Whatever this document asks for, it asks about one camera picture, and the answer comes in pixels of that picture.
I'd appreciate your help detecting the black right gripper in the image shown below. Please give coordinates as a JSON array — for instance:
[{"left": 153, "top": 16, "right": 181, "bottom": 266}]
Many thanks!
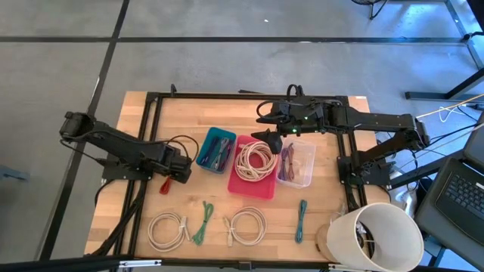
[{"left": 250, "top": 97, "right": 328, "bottom": 156}]

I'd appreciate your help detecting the red cable tie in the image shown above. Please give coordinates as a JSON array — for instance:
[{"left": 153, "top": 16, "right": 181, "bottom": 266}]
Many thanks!
[{"left": 159, "top": 176, "right": 173, "bottom": 196}]

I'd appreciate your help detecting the cream braided USB cable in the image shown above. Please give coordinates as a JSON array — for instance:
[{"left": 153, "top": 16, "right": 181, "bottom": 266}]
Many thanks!
[
  {"left": 147, "top": 212, "right": 191, "bottom": 253},
  {"left": 234, "top": 141, "right": 276, "bottom": 181},
  {"left": 234, "top": 145, "right": 277, "bottom": 183},
  {"left": 236, "top": 140, "right": 279, "bottom": 178},
  {"left": 222, "top": 206, "right": 268, "bottom": 248}
]

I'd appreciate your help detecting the purple cable tie top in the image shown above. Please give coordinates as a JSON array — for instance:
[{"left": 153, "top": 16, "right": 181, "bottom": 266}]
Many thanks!
[{"left": 278, "top": 145, "right": 290, "bottom": 181}]

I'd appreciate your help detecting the green braided USB cable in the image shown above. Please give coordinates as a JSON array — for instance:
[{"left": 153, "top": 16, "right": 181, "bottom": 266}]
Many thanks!
[{"left": 191, "top": 200, "right": 215, "bottom": 246}]

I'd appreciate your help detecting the clear plastic bin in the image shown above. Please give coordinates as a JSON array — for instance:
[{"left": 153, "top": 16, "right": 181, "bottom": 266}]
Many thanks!
[{"left": 275, "top": 138, "right": 317, "bottom": 190}]

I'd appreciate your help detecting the teal plastic bin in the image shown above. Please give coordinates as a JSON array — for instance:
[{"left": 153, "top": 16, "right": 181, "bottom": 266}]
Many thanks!
[{"left": 195, "top": 126, "right": 237, "bottom": 175}]

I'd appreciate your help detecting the pink plastic bin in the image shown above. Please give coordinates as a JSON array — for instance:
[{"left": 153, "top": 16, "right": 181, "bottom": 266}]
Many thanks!
[{"left": 226, "top": 134, "right": 279, "bottom": 200}]

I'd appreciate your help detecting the round wooden lamp base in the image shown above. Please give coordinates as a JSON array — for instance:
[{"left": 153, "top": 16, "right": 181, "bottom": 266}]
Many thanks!
[{"left": 315, "top": 222, "right": 341, "bottom": 264}]

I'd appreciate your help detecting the large cream lamp shade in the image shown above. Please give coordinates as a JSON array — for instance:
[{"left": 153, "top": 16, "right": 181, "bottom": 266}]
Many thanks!
[{"left": 326, "top": 202, "right": 425, "bottom": 272}]

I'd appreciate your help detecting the white plastic bag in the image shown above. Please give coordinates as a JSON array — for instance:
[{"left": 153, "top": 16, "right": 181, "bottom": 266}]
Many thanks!
[{"left": 388, "top": 169, "right": 417, "bottom": 224}]

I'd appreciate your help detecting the black metal floor stand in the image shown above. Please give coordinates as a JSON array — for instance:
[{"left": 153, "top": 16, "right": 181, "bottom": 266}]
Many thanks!
[{"left": 404, "top": 67, "right": 484, "bottom": 101}]

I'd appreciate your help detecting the black metal crossbar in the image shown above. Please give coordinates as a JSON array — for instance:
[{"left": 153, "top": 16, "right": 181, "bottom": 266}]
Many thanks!
[{"left": 389, "top": 149, "right": 468, "bottom": 190}]

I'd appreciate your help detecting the dark grey laptop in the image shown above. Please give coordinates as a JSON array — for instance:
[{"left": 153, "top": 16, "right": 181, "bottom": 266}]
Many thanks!
[{"left": 414, "top": 113, "right": 484, "bottom": 271}]

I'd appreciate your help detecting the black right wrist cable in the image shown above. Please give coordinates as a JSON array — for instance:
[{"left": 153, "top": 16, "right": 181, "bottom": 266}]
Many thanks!
[{"left": 256, "top": 83, "right": 303, "bottom": 119}]

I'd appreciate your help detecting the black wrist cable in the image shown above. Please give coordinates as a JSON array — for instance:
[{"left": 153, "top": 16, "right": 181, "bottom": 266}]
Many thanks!
[
  {"left": 166, "top": 134, "right": 200, "bottom": 164},
  {"left": 256, "top": 83, "right": 303, "bottom": 119}
]

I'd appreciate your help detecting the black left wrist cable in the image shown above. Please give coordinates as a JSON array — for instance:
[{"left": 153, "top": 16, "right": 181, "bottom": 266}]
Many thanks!
[{"left": 166, "top": 134, "right": 200, "bottom": 164}]

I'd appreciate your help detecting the black aluminium table frame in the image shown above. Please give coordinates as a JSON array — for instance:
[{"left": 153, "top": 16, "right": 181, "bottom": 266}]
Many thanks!
[{"left": 85, "top": 83, "right": 370, "bottom": 272}]

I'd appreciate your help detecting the silver metal bracket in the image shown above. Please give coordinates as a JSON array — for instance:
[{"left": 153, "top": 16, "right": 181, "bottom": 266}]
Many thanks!
[{"left": 118, "top": 258, "right": 163, "bottom": 270}]

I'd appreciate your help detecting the flat grey-blue bracket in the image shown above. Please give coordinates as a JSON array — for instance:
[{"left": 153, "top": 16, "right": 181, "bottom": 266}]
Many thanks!
[{"left": 0, "top": 165, "right": 30, "bottom": 183}]

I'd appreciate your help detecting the yellow extension cord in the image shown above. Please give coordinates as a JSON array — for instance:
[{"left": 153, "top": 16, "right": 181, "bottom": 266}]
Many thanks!
[{"left": 415, "top": 93, "right": 484, "bottom": 120}]

